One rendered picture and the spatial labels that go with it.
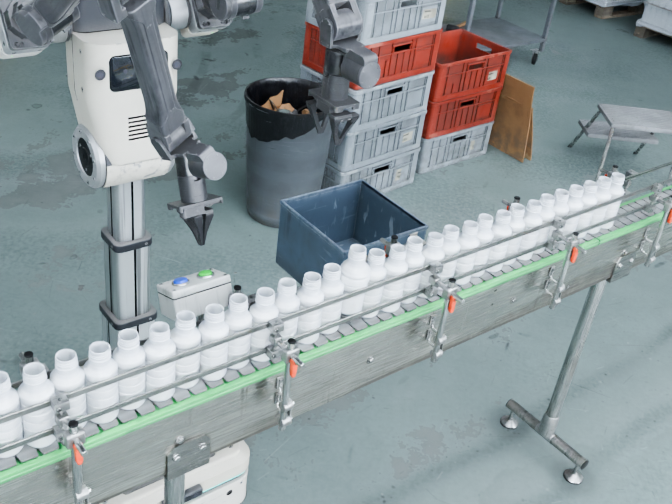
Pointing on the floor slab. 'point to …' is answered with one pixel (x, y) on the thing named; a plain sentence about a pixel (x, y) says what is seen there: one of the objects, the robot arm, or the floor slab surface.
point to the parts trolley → (495, 29)
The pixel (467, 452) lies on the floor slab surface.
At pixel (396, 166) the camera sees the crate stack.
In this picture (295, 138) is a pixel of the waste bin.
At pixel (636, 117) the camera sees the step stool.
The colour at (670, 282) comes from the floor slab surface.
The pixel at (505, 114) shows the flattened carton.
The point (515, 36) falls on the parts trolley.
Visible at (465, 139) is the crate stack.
